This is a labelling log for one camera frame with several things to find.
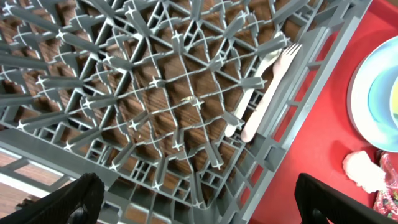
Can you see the white plastic fork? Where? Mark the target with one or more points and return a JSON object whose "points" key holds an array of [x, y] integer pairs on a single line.
{"points": [[280, 67]]}

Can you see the light blue bowl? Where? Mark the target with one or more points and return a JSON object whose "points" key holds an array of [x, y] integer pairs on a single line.
{"points": [[380, 97]]}

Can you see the white napkin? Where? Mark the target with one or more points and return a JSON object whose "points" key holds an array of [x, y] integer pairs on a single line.
{"points": [[360, 169]]}

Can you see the white plastic spoon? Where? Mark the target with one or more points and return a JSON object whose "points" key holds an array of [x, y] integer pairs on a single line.
{"points": [[267, 61]]}

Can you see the light blue plate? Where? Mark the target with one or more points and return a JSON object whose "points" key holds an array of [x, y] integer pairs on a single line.
{"points": [[378, 135]]}

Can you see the grey dishwasher rack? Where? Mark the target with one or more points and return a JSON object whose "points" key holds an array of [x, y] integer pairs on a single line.
{"points": [[141, 92]]}

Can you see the red plastic tray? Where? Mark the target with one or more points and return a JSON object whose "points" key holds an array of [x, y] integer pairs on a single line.
{"points": [[327, 135]]}

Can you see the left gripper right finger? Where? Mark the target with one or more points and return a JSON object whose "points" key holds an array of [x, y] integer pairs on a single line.
{"points": [[319, 203]]}

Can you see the red candy wrapper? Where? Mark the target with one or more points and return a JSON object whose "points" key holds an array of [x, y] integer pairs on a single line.
{"points": [[386, 200]]}

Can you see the yellow plastic cup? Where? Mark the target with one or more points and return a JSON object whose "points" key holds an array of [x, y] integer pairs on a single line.
{"points": [[394, 103]]}

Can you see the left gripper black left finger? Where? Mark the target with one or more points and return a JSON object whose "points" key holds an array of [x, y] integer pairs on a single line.
{"points": [[77, 202]]}

